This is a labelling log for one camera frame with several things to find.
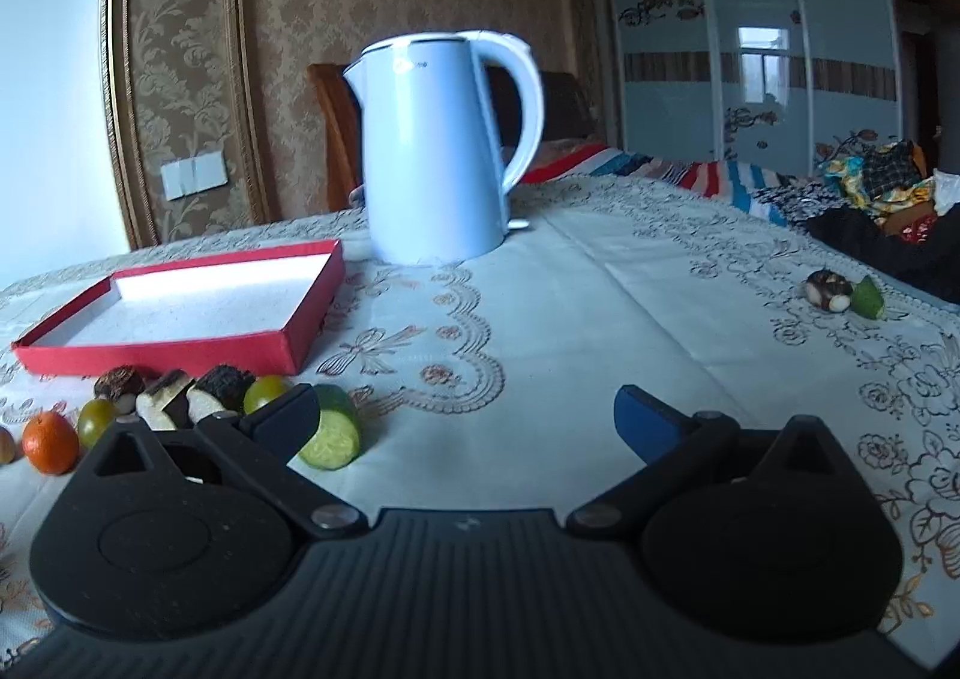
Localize green round fruit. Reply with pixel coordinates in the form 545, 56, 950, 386
242, 375, 291, 414
76, 397, 117, 450

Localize orange tangerine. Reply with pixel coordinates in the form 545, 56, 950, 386
21, 411, 80, 475

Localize cut green cucumber piece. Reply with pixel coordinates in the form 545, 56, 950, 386
298, 385, 361, 471

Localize red shallow cardboard box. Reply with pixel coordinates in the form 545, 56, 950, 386
11, 240, 345, 376

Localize white embroidered tablecloth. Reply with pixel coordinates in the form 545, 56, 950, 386
2, 177, 958, 677

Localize colourful clothes pile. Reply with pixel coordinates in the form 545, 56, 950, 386
815, 131, 958, 245

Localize white electric kettle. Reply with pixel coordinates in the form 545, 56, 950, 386
343, 30, 545, 266

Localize sliding door wardrobe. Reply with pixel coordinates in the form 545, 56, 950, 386
608, 0, 903, 175

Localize white wall switch panel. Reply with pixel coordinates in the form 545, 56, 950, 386
161, 151, 229, 201

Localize gold wall panel frame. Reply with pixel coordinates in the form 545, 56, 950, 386
101, 0, 280, 248

